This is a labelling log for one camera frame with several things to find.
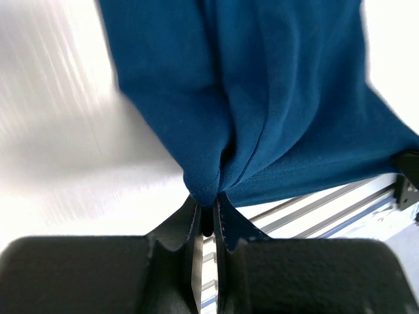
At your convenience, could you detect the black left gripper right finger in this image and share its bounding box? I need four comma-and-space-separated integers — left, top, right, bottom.
213, 194, 418, 313

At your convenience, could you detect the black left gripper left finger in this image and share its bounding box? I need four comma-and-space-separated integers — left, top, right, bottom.
1, 198, 203, 313

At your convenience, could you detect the blue printed t shirt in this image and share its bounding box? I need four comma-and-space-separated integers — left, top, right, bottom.
98, 0, 419, 209

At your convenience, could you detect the aluminium front rail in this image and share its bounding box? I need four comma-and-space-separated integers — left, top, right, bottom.
200, 173, 419, 311

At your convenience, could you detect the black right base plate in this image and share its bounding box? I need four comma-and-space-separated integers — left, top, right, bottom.
393, 150, 419, 211

